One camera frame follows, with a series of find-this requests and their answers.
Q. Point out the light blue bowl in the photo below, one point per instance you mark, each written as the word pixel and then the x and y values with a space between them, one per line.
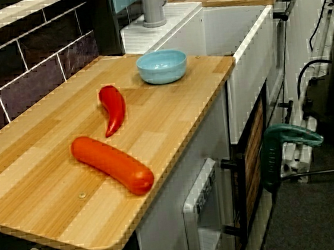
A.
pixel 161 72

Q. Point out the red chili pepper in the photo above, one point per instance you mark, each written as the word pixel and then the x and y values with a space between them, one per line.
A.
pixel 114 106

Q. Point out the orange toy sausage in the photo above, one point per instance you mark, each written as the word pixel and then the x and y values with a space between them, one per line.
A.
pixel 111 163

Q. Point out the wooden slat drawer front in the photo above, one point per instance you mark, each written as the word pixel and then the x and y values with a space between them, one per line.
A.
pixel 254 157

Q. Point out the white toy oven door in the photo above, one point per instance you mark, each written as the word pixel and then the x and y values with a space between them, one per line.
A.
pixel 191 218

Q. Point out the white toy kitchen sink unit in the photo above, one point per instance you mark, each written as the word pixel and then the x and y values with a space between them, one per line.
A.
pixel 234 28

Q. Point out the grey toy faucet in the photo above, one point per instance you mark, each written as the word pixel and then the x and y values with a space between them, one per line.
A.
pixel 152 7

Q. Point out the dark kitchen upright post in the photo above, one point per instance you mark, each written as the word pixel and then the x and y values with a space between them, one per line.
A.
pixel 105 24

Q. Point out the aluminium frame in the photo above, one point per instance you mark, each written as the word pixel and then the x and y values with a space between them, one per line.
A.
pixel 325 36

